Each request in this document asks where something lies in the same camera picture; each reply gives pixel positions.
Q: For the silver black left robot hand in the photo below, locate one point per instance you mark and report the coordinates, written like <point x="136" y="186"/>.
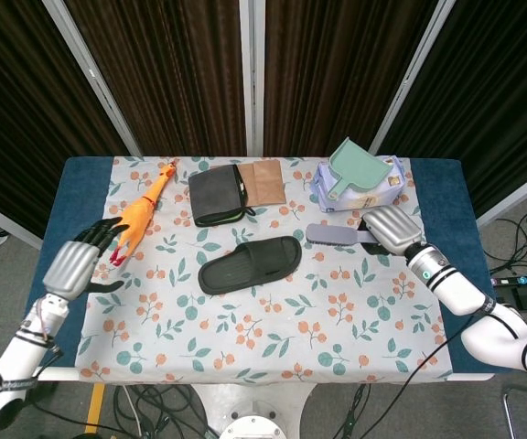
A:
<point x="69" y="267"/>

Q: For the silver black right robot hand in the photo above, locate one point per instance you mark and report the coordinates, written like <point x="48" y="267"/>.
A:
<point x="396" y="228"/>

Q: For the grey brush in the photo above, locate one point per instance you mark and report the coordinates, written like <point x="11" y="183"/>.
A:
<point x="332" y="234"/>

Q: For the black rubber slipper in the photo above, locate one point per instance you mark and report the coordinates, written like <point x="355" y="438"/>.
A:
<point x="245" y="267"/>

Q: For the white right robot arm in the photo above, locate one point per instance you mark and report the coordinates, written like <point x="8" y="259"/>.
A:
<point x="460" y="290"/>

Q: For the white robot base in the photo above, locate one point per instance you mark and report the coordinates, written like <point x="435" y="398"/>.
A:
<point x="254" y="407"/>

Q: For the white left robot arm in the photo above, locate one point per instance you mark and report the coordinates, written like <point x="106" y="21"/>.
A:
<point x="21" y="356"/>

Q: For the pale blue tissue pack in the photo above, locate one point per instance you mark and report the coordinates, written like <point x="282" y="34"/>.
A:
<point x="364" y="199"/>

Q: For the blue table cover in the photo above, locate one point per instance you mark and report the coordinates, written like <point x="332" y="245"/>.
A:
<point x="442" y="196"/>

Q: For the green plastic dustpan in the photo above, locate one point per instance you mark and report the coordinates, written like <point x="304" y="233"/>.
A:
<point x="359" y="167"/>

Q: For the yellow rubber chicken toy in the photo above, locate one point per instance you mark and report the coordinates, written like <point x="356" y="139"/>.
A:
<point x="137" y="215"/>

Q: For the brown paper envelope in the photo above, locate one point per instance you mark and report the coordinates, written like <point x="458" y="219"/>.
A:
<point x="268" y="183"/>

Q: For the black power strip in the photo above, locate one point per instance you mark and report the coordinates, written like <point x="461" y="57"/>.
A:
<point x="524" y="280"/>

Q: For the dark pleated partition panel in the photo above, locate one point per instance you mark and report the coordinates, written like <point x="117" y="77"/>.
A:
<point x="497" y="100"/>
<point x="172" y="73"/>
<point x="336" y="68"/>
<point x="25" y="114"/>

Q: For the black pouch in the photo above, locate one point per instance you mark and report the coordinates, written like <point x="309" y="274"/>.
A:
<point x="215" y="196"/>

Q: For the floral print tablecloth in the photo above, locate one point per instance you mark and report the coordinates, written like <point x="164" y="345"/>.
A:
<point x="263" y="329"/>

